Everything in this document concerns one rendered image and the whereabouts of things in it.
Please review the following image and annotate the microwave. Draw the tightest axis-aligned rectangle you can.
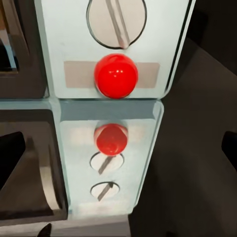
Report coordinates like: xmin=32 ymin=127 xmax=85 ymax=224
xmin=0 ymin=0 xmax=195 ymax=102

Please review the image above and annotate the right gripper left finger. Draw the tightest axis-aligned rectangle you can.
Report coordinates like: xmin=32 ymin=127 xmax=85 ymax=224
xmin=0 ymin=131 xmax=26 ymax=190

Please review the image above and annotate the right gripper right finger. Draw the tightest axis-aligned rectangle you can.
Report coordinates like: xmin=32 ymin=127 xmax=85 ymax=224
xmin=221 ymin=131 xmax=237 ymax=170

